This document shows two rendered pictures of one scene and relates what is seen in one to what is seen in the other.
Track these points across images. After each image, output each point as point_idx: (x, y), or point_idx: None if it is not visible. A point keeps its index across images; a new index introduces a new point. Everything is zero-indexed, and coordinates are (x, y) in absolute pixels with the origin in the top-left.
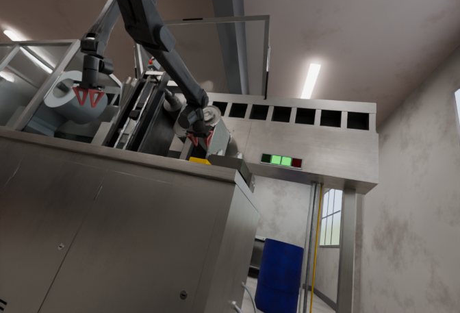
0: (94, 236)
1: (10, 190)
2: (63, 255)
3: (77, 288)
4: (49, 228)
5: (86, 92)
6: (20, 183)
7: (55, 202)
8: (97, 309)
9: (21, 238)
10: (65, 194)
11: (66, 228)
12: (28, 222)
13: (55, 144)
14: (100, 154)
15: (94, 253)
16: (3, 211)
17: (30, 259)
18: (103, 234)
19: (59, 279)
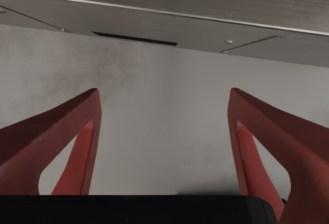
0: (293, 46)
1: (13, 4)
2: (238, 43)
3: (276, 52)
4: (188, 33)
5: (35, 177)
6: (18, 1)
7: (168, 24)
8: (312, 58)
9: (139, 30)
10: (187, 23)
11: (225, 37)
12: (131, 26)
13: (35, 2)
14: (292, 37)
15: (297, 49)
16: (52, 15)
17: (180, 38)
18: (315, 48)
19: (245, 47)
